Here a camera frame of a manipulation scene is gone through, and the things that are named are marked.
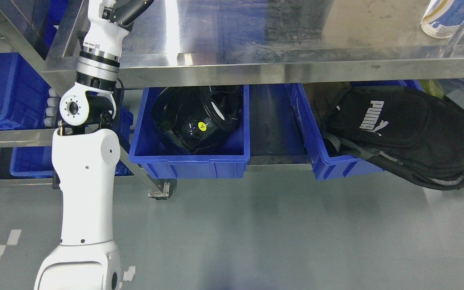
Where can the blue bin lower left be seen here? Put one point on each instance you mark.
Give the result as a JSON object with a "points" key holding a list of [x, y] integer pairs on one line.
{"points": [[36, 162]]}

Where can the stainless steel shelf rack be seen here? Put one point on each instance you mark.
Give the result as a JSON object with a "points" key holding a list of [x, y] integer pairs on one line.
{"points": [[232, 42]]}

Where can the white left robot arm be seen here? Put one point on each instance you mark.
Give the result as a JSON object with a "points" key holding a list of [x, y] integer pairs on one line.
{"points": [[85, 153]]}

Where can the white bottles row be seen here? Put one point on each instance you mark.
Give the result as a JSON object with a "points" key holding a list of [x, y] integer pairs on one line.
{"points": [[52, 109]]}

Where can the black Puma backpack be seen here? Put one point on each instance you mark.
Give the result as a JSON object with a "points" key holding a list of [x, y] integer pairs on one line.
{"points": [[405, 131]]}

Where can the blue bin with helmet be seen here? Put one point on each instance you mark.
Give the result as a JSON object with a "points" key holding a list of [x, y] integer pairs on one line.
{"points": [[228, 161]]}

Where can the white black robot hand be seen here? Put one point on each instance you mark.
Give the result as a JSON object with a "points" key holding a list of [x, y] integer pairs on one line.
{"points": [[110, 22]]}

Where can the blue bin upper left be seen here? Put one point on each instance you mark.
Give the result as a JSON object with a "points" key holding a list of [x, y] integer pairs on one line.
{"points": [[23, 94]]}

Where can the black helmet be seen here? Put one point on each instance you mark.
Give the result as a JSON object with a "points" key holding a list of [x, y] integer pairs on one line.
{"points": [[197, 120]]}

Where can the blue bin with backpack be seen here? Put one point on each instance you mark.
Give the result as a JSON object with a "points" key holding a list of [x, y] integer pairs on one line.
{"points": [[326, 162]]}

